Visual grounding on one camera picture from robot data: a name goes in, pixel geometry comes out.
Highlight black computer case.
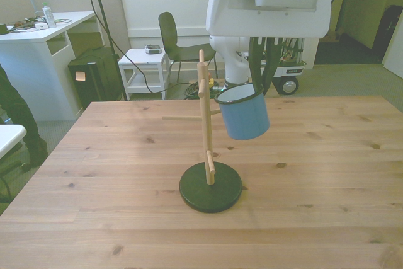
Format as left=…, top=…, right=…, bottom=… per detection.
left=67, top=47, right=127, bottom=111

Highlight yellow red emergency stop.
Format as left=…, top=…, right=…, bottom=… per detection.
left=206, top=72, right=221, bottom=91

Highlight coiled green cables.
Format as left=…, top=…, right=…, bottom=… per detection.
left=183, top=81, right=222, bottom=100

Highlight black tripod stand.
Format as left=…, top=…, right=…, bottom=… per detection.
left=74, top=0, right=128, bottom=102

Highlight clear plastic bottle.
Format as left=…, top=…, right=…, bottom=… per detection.
left=41, top=1, right=58, bottom=29

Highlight person in dark clothes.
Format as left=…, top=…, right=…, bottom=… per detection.
left=0, top=63, right=49, bottom=168

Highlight desk clutter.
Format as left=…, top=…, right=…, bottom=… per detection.
left=0, top=13, right=74, bottom=35

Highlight white rounded table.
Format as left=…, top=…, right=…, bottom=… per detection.
left=0, top=123, right=26, bottom=160

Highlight office chair base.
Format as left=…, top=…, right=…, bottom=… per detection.
left=0, top=142, right=33, bottom=204

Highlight small white side table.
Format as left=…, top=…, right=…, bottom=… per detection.
left=117, top=48, right=170, bottom=101

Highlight blue enamel mug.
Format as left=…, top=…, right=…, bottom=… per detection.
left=214, top=83, right=271, bottom=142

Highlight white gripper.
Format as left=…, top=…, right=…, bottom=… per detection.
left=205, top=0, right=332, bottom=97

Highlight black floor cable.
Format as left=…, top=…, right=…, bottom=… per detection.
left=77, top=0, right=193, bottom=94

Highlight black chair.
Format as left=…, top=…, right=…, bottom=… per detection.
left=157, top=11, right=219, bottom=84

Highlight white wheeled equipment cart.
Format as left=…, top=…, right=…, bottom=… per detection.
left=270, top=37, right=308, bottom=96

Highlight white desk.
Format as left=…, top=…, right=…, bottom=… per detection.
left=0, top=11, right=106, bottom=122

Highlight wooden mug tree black base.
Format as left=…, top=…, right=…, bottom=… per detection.
left=162, top=49, right=244, bottom=214

